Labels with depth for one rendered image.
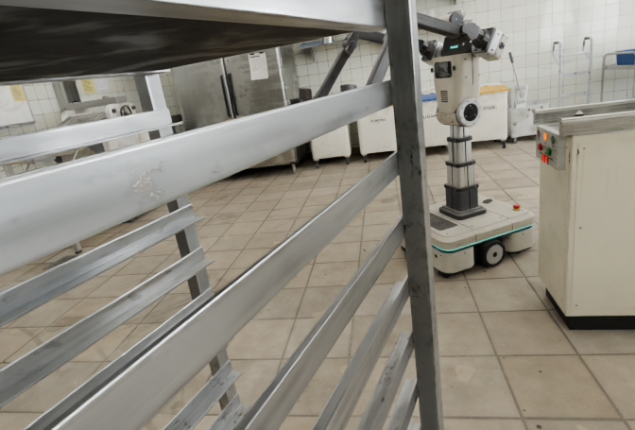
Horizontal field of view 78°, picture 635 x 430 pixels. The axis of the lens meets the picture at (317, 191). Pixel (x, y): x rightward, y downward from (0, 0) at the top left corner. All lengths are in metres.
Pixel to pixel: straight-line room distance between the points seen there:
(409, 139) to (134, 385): 0.40
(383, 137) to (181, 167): 4.95
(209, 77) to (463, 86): 3.58
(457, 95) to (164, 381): 2.17
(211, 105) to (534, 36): 4.18
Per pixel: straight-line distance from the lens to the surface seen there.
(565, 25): 6.16
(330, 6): 0.37
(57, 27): 0.28
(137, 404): 0.21
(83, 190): 0.18
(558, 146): 1.74
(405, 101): 0.50
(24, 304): 0.64
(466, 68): 2.29
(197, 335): 0.23
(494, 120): 5.28
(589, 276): 1.92
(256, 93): 5.02
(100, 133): 0.68
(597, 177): 1.77
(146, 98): 0.76
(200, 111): 5.31
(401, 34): 0.50
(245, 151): 0.24
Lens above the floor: 1.17
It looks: 16 degrees down
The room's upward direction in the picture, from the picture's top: 8 degrees counter-clockwise
